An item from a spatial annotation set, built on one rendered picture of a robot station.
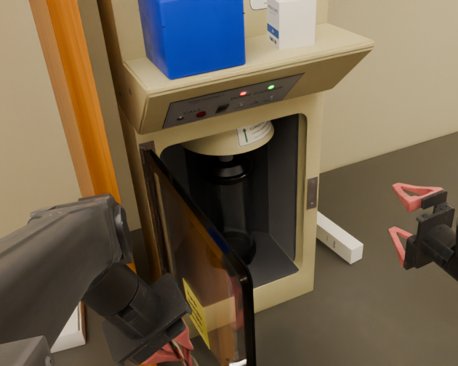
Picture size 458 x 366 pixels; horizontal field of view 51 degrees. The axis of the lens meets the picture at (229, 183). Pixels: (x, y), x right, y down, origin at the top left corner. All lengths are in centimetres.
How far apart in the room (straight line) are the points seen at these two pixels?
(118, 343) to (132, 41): 37
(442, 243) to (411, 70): 86
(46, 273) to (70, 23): 34
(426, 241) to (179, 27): 49
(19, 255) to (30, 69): 88
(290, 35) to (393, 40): 85
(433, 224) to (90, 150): 52
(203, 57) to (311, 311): 63
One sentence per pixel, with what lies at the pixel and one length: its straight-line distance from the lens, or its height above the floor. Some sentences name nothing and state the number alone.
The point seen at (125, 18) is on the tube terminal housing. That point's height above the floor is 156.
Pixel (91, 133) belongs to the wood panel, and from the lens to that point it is 59.
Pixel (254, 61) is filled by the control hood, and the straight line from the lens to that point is 62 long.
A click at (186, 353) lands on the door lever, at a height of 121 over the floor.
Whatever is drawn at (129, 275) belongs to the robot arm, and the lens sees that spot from 52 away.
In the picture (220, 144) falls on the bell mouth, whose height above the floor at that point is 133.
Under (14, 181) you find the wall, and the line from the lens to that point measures 120.
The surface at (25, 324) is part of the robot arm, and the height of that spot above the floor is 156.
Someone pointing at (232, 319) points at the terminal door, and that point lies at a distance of 54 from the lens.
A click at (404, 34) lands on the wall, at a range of 151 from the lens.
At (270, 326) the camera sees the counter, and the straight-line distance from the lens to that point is 101.
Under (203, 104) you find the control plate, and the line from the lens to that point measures 64.
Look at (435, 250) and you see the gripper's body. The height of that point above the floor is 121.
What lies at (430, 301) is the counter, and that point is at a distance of 111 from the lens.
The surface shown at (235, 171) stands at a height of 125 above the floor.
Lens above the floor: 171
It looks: 33 degrees down
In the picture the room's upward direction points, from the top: 4 degrees counter-clockwise
